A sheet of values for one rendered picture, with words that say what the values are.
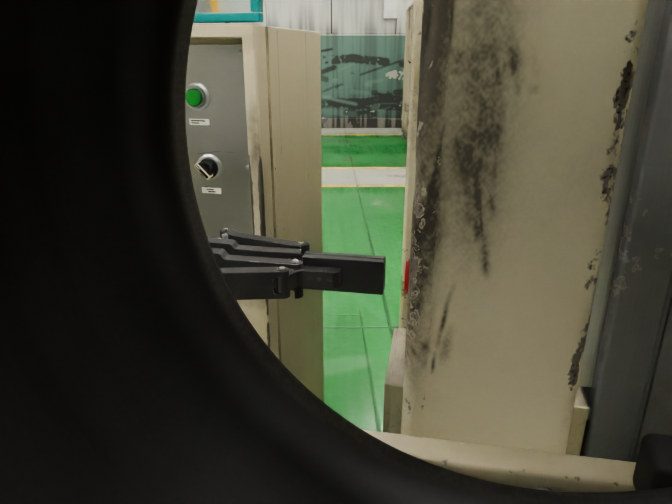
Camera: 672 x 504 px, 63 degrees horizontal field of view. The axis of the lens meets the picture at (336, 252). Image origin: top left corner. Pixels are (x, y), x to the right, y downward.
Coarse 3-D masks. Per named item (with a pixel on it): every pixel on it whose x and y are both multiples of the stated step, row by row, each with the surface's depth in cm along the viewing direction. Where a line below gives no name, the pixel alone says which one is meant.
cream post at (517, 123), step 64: (448, 0) 32; (512, 0) 32; (576, 0) 31; (640, 0) 31; (448, 64) 34; (512, 64) 33; (576, 64) 33; (448, 128) 35; (512, 128) 34; (576, 128) 34; (448, 192) 37; (512, 192) 36; (576, 192) 35; (448, 256) 38; (512, 256) 37; (576, 256) 37; (448, 320) 40; (512, 320) 39; (576, 320) 38; (448, 384) 42; (512, 384) 41; (576, 384) 40
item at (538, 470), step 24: (384, 432) 44; (432, 456) 42; (456, 456) 42; (480, 456) 42; (504, 456) 42; (528, 456) 42; (552, 456) 42; (576, 456) 42; (504, 480) 41; (528, 480) 40; (552, 480) 40; (576, 480) 40; (600, 480) 39; (624, 480) 39
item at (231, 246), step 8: (216, 240) 50; (224, 240) 50; (232, 240) 50; (224, 248) 49; (232, 248) 49; (240, 248) 49; (248, 248) 49; (256, 248) 49; (264, 248) 49; (272, 248) 49; (280, 248) 49; (288, 248) 49; (304, 248) 48; (256, 256) 49; (264, 256) 49; (272, 256) 48; (280, 256) 48; (288, 256) 48; (296, 256) 48
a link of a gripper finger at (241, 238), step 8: (224, 232) 53; (232, 232) 53; (240, 240) 52; (248, 240) 52; (256, 240) 51; (264, 240) 51; (272, 240) 51; (280, 240) 51; (288, 240) 51; (296, 248) 50
